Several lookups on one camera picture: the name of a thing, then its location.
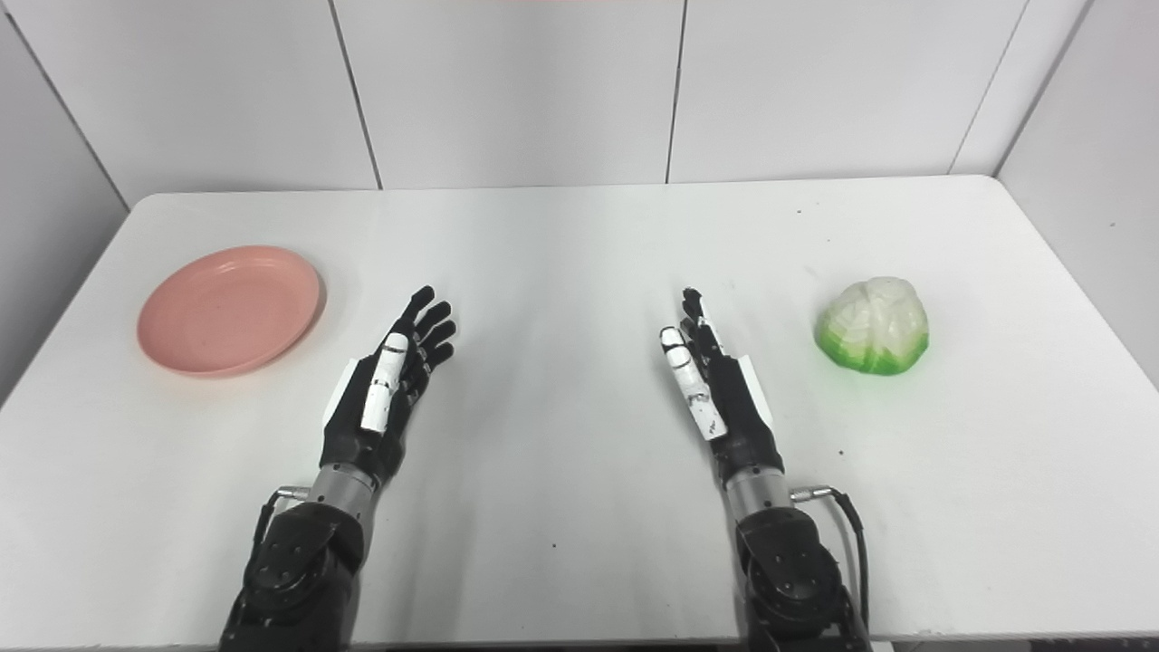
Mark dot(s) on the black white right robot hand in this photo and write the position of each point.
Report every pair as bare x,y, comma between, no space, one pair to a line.
738,417

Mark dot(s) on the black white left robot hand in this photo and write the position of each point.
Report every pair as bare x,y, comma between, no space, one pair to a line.
376,426

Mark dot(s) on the white green toy cabbage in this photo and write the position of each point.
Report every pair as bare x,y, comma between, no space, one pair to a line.
874,326

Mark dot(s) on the pink round plate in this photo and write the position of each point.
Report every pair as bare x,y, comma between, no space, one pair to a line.
226,312

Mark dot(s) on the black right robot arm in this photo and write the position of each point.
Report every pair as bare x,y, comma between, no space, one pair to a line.
792,570

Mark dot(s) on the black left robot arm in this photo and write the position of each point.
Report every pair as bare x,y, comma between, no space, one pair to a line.
299,570

